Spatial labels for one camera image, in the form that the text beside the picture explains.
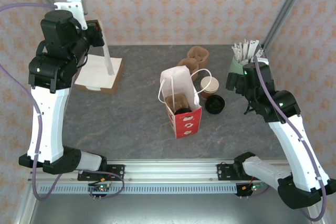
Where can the single white napkin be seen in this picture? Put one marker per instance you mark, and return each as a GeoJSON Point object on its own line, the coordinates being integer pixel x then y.
{"type": "Point", "coordinates": [109, 61]}

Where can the black plastic cup lid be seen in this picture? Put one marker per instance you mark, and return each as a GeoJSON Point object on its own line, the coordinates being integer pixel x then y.
{"type": "Point", "coordinates": [182, 111]}

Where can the red and white gift bag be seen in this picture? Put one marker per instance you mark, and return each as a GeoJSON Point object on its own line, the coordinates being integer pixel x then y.
{"type": "Point", "coordinates": [187, 127]}

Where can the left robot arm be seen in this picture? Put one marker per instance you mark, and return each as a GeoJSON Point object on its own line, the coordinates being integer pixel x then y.
{"type": "Point", "coordinates": [50, 124]}

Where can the green straw holder cup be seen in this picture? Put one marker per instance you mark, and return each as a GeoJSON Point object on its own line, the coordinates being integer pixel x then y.
{"type": "Point", "coordinates": [235, 66]}

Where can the brown paper cup stack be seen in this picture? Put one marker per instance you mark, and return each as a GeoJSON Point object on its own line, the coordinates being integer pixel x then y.
{"type": "Point", "coordinates": [212, 83]}

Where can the white wrapped straw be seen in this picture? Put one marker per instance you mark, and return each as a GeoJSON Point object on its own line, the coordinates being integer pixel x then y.
{"type": "Point", "coordinates": [256, 47]}
{"type": "Point", "coordinates": [239, 51]}
{"type": "Point", "coordinates": [258, 53]}
{"type": "Point", "coordinates": [234, 52]}
{"type": "Point", "coordinates": [252, 49]}
{"type": "Point", "coordinates": [246, 49]}

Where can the black plastic lid stack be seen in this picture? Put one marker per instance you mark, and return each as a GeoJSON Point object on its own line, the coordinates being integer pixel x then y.
{"type": "Point", "coordinates": [215, 104]}

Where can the small circuit board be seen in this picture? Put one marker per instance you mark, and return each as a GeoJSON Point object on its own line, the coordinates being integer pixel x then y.
{"type": "Point", "coordinates": [253, 187]}
{"type": "Point", "coordinates": [101, 188]}

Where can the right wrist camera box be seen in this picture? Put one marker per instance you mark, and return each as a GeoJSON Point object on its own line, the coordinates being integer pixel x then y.
{"type": "Point", "coordinates": [262, 61]}

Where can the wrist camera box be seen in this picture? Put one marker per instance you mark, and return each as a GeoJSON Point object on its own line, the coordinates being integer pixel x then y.
{"type": "Point", "coordinates": [262, 61]}
{"type": "Point", "coordinates": [71, 5]}

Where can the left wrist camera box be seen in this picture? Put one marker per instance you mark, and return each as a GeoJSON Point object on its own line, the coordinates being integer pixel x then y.
{"type": "Point", "coordinates": [71, 5]}

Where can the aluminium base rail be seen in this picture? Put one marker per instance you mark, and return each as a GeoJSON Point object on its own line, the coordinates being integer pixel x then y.
{"type": "Point", "coordinates": [170, 172]}

